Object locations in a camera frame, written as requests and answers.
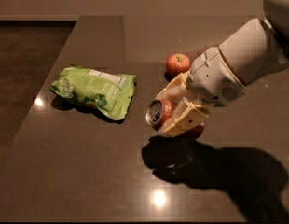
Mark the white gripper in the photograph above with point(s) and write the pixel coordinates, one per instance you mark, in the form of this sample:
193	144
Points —
213	76

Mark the red apple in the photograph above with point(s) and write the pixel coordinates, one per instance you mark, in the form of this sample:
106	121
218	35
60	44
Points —
177	63

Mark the red coke can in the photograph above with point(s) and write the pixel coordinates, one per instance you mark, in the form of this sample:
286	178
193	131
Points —
160	111

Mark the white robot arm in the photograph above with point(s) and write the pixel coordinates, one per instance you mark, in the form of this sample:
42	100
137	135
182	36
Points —
258	48

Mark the green chip bag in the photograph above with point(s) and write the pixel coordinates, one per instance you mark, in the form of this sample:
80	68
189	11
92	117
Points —
110	94

